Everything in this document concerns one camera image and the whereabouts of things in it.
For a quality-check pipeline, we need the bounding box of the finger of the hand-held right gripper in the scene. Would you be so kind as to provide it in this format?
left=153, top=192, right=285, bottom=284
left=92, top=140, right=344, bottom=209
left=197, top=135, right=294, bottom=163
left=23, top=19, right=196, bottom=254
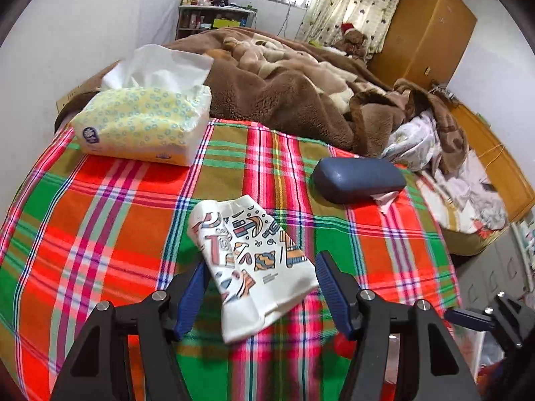
left=444, top=307, right=494, bottom=334

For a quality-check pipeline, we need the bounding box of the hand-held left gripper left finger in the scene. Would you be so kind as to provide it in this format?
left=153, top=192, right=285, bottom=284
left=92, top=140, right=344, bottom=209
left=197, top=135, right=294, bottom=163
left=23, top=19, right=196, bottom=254
left=50, top=259, right=212, bottom=401

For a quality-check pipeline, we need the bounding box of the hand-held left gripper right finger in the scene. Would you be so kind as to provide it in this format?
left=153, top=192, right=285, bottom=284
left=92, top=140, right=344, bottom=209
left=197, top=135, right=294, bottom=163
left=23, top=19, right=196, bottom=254
left=314, top=251, right=481, bottom=401

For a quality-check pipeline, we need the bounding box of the white patterned snack packet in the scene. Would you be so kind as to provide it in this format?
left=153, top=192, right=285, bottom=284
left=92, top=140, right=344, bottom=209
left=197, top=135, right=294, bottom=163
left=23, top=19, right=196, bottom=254
left=188, top=194, right=320, bottom=345

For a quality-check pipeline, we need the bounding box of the grey drawer cabinet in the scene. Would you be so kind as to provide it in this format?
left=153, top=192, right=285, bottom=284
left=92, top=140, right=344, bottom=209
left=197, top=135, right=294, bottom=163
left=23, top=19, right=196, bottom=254
left=453, top=221, right=535, bottom=301

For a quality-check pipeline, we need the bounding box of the plaid bed sheet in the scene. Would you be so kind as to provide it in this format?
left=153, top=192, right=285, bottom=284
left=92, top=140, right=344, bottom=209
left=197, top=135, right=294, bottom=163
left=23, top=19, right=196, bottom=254
left=0, top=119, right=462, bottom=401

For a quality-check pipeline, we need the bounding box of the white paper scrap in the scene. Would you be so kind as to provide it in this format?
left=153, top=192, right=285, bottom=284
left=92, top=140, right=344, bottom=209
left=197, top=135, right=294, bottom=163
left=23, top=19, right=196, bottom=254
left=372, top=190, right=402, bottom=216

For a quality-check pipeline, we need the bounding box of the dark blue glasses case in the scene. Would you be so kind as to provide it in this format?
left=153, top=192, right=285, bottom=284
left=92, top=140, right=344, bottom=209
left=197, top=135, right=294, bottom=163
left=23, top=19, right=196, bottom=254
left=311, top=157, right=407, bottom=205

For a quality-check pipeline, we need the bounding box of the wooden headboard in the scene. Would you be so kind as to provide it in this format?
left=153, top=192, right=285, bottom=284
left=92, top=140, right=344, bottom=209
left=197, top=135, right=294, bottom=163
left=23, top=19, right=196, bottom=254
left=449, top=102, right=535, bottom=222

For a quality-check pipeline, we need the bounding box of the pile of white clothes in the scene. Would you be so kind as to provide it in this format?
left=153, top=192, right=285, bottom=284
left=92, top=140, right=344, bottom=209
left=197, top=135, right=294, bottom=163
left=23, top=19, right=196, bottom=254
left=380, top=109, right=511, bottom=230

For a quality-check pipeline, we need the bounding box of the yellow tissue pack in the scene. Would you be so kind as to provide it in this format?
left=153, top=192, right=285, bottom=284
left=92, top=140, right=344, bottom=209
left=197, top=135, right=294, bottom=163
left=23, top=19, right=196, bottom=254
left=69, top=44, right=215, bottom=167

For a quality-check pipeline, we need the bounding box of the brown fleece blanket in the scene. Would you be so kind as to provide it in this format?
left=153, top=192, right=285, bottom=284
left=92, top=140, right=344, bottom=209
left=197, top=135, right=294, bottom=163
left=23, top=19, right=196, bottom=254
left=54, top=26, right=469, bottom=176

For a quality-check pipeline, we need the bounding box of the teddy bear with red hat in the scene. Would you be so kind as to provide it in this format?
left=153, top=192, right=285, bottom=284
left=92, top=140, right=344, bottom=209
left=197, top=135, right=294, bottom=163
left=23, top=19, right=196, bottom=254
left=334, top=22, right=369, bottom=57

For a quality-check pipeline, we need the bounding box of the white storage shelf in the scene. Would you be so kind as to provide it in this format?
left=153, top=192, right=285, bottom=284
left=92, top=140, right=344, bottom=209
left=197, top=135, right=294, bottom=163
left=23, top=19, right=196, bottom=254
left=176, top=5, right=256, bottom=40

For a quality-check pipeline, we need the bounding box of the wooden wardrobe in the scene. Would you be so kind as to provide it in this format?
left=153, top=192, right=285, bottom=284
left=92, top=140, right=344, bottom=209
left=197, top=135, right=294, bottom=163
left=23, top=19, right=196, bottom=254
left=368, top=0, right=478, bottom=90

